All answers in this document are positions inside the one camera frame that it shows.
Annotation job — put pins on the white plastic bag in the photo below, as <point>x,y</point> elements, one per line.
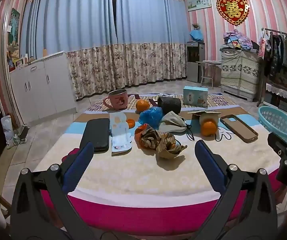
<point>7,130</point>

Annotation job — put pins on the brown phone case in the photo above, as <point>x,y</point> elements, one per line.
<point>238,128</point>

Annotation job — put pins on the brown paper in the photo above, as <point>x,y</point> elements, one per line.
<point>169,146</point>

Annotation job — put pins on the black flat case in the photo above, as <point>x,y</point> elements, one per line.
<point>96,135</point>

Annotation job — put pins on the teal plastic basket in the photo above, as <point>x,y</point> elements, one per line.
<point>276,120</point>

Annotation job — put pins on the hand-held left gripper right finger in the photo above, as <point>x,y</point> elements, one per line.
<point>209,165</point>

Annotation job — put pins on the printed paper booklet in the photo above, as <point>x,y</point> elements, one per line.
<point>119,135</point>

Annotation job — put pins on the pile of folded clothes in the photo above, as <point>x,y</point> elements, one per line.
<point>237,40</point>

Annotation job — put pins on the grey face mask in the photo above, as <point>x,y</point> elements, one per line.
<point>172,122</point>

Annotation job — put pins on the teal cardboard box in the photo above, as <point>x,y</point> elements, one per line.
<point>194,97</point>

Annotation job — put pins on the orange plastic bag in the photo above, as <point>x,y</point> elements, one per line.
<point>138,137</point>

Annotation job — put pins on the row of hanging clothes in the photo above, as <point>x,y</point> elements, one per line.
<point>286,55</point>

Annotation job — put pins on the red heart wall decoration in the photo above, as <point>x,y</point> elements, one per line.
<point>232,10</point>

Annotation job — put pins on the blue cloth cover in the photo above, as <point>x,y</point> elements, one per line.
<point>196,35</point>

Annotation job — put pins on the landscape wall picture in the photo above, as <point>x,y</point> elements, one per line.
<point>199,3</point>

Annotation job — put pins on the pink hanging bag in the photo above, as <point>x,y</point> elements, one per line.
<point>263,47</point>

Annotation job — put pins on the blue plastic bag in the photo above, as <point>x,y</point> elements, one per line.
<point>150,115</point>

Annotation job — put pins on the plaid woven mat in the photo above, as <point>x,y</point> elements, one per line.
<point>218,102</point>

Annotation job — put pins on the blue floral curtain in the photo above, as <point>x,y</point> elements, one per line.
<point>148,30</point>
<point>68,30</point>

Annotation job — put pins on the flat cardboard piece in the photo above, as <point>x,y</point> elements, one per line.
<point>203,111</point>

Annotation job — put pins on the small potted plant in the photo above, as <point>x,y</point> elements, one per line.
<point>196,26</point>

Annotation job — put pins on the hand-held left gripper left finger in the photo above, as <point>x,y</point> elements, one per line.
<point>79,165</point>

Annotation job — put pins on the grey water dispenser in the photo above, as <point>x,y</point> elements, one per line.
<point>194,62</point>

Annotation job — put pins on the low cabinet with lace cloth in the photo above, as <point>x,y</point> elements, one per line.
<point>283,92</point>

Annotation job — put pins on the wall poster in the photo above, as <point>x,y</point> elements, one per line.
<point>14,30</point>

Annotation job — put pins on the cloth covered cabinet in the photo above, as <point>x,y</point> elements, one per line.
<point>238,75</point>

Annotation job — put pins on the white cabinet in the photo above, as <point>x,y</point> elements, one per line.
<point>46,87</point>

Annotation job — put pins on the metal clothes rack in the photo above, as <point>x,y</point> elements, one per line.
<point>283,31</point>

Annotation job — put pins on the pink mug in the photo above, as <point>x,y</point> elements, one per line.
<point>117,100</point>

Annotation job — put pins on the crumpled printed paper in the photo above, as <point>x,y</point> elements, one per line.
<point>149,136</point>

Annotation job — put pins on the black roll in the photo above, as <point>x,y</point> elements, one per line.
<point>169,105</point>

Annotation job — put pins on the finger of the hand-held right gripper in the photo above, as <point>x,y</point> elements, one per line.
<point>276,142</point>

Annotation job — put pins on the orange fruit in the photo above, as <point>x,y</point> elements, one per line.
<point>208,129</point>
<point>142,105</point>

